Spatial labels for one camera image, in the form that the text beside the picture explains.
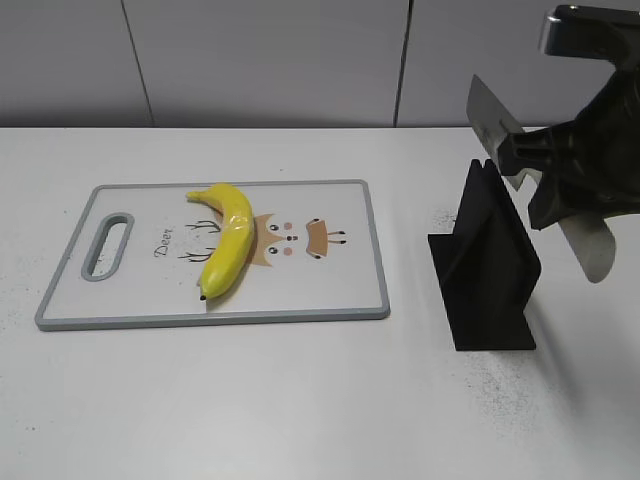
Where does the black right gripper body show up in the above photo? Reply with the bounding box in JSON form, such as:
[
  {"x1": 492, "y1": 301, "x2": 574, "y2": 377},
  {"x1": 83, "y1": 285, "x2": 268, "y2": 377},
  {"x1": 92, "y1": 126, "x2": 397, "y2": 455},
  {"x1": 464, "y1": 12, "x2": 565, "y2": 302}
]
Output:
[{"x1": 552, "y1": 69, "x2": 639, "y2": 216}]

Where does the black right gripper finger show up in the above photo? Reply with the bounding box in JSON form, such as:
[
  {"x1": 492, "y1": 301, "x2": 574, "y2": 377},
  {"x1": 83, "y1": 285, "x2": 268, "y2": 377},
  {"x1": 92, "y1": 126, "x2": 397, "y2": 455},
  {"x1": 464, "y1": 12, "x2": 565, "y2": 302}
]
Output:
[
  {"x1": 495, "y1": 127, "x2": 553, "y2": 176},
  {"x1": 528, "y1": 171, "x2": 607, "y2": 230}
]

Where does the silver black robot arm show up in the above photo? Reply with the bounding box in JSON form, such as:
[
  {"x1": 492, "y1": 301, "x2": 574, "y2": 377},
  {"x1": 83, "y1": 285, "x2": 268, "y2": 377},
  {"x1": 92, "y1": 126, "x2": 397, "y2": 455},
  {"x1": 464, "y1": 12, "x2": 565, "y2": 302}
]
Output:
[{"x1": 497, "y1": 5, "x2": 639, "y2": 230}]

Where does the yellow plastic banana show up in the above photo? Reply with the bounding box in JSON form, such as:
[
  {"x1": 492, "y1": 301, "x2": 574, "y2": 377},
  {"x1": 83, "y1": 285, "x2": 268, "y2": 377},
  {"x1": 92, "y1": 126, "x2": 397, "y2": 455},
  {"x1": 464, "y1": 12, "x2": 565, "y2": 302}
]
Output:
[{"x1": 186, "y1": 183, "x2": 255, "y2": 301}]

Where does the black knife stand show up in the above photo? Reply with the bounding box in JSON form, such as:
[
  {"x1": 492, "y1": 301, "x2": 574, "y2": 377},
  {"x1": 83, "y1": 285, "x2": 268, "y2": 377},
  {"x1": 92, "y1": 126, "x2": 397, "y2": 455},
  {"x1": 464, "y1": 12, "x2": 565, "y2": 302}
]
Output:
[{"x1": 428, "y1": 159, "x2": 541, "y2": 351}]

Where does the white grey-rimmed cutting board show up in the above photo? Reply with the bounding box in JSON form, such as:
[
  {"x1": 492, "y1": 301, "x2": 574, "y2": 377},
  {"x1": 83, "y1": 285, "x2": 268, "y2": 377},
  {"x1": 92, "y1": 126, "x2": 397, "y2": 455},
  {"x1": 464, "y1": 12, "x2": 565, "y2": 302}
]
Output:
[{"x1": 35, "y1": 179, "x2": 390, "y2": 331}]

